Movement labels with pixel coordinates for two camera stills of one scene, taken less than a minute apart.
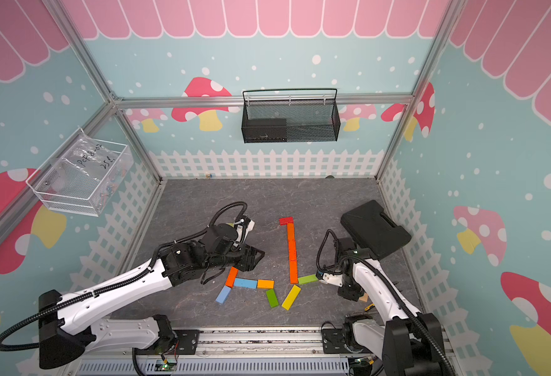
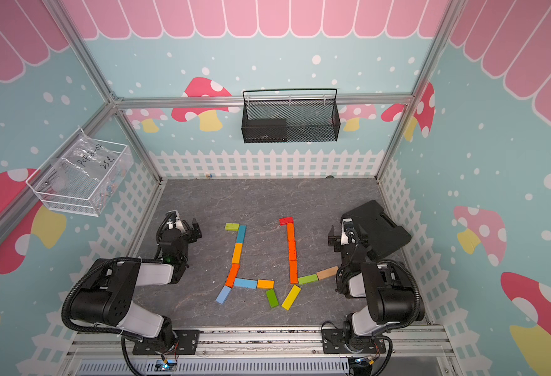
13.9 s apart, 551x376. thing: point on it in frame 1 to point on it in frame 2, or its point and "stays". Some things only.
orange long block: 232,276 stays
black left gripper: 247,262 to 190,232
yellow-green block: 307,279 stays
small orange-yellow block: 265,283 stays
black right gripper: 351,295 to 339,241
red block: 285,221 stays
